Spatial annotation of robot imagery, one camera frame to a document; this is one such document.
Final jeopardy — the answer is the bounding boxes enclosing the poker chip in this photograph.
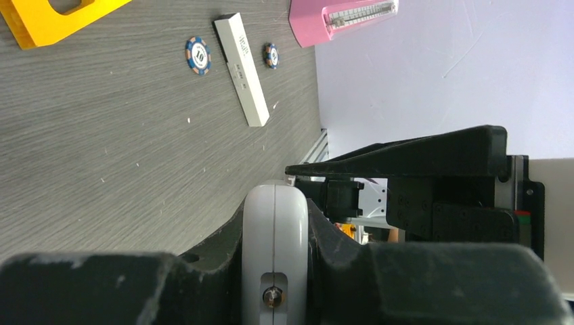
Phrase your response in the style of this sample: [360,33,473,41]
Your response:
[185,37,212,76]
[263,43,280,69]

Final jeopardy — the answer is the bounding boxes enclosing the poker chip left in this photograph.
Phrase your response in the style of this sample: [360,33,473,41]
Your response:
[185,37,212,76]

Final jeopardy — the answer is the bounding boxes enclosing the pink metronome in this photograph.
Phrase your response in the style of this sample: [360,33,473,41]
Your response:
[288,0,399,48]

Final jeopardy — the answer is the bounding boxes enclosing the yellow triangular frame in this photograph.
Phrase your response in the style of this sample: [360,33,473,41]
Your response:
[1,0,130,50]

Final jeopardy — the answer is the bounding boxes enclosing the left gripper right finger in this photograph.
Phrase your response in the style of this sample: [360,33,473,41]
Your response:
[307,202,573,324]

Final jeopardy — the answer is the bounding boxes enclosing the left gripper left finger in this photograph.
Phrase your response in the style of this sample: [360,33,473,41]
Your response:
[1,208,243,324]

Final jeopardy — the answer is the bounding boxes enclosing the white remote battery cover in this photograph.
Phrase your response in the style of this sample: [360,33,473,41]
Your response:
[214,13,269,127]

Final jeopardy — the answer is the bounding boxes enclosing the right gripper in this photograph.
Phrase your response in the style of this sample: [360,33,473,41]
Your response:
[285,125,545,259]

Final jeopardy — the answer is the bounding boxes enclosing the poker chip right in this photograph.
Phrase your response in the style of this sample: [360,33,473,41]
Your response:
[263,43,280,69]

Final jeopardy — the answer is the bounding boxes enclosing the white remote control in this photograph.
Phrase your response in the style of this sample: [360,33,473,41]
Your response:
[241,181,309,324]

